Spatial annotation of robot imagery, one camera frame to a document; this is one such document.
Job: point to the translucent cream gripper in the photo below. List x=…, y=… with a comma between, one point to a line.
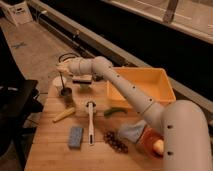
x=63, y=68

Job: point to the grey blue cloth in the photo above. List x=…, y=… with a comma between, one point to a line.
x=132, y=132

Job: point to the yellow apple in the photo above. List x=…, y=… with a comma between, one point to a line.
x=158, y=147

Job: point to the yellow plastic bin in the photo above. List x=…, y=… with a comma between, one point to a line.
x=153, y=81

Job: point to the black chair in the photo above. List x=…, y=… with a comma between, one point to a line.
x=17, y=102

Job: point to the white cardboard box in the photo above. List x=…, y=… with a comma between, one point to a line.
x=17, y=14

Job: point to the orange bowl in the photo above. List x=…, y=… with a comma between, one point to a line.
x=149, y=136

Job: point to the green chili pepper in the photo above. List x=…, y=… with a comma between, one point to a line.
x=112, y=110

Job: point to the white dish brush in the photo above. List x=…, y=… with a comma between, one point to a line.
x=90, y=109

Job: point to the bunch of dark grapes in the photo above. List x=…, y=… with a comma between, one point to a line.
x=111, y=139

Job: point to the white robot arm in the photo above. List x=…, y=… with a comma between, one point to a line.
x=182, y=123

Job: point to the blue sponge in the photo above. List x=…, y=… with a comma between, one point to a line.
x=75, y=137

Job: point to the small metal cup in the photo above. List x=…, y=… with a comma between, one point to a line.
x=67, y=95

